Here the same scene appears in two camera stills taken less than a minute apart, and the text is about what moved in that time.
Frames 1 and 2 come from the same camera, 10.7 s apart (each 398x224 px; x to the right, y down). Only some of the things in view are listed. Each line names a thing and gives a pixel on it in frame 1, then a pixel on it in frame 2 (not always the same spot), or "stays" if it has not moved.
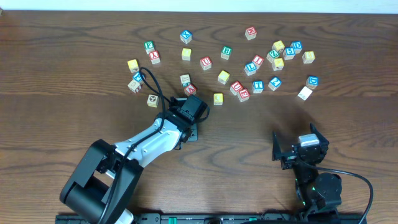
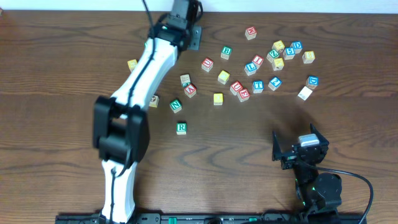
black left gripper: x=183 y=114 → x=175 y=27
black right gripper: x=292 y=154 stays
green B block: x=226 y=52 stays
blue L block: x=250 y=68 stays
